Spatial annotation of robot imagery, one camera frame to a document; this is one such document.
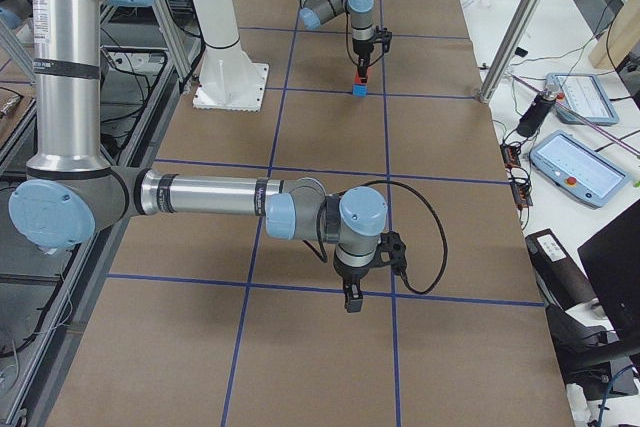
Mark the far teach pendant tablet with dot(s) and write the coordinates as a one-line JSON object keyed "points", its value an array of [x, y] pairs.
{"points": [[584, 94]]}

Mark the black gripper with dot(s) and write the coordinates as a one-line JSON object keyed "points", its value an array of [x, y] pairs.
{"points": [[351, 275], [360, 48]]}

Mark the orange electronics board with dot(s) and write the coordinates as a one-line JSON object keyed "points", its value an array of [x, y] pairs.
{"points": [[519, 178]]}

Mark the blue wooden cube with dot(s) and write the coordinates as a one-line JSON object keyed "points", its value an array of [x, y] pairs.
{"points": [[359, 90]]}

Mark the teach pendant tablet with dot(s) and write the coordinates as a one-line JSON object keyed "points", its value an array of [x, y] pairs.
{"points": [[578, 170], [584, 94]]}

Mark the black water bottle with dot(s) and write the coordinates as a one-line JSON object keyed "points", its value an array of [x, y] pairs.
{"points": [[535, 115]]}

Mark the near teach pendant tablet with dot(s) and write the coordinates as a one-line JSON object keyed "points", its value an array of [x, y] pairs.
{"points": [[578, 170]]}

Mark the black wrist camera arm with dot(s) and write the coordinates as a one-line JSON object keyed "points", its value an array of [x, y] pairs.
{"points": [[383, 37], [391, 252]]}

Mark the red wooden cube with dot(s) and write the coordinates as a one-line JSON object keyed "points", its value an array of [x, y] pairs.
{"points": [[361, 80]]}

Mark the black computer monitor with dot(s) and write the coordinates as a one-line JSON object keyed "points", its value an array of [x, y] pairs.
{"points": [[611, 261]]}

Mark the aluminium frame post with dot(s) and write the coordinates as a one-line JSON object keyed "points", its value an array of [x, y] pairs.
{"points": [[506, 50]]}

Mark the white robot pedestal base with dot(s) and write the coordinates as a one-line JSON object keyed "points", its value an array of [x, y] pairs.
{"points": [[228, 79]]}

